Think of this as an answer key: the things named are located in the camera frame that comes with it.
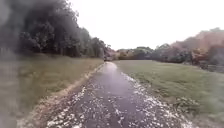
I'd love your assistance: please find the grey leaf-strewn asphalt path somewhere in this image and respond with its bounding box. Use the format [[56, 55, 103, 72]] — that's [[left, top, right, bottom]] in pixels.
[[44, 61, 198, 128]]

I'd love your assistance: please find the grass strip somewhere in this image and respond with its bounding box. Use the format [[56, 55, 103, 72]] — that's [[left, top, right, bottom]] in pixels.
[[0, 53, 105, 128], [113, 59, 224, 128]]

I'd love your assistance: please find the tall dark wood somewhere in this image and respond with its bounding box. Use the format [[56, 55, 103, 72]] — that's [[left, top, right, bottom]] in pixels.
[[0, 0, 116, 63]]

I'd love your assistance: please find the low row of reddish trees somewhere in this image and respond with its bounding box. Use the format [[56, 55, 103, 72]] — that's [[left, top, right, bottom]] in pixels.
[[112, 27, 224, 74]]

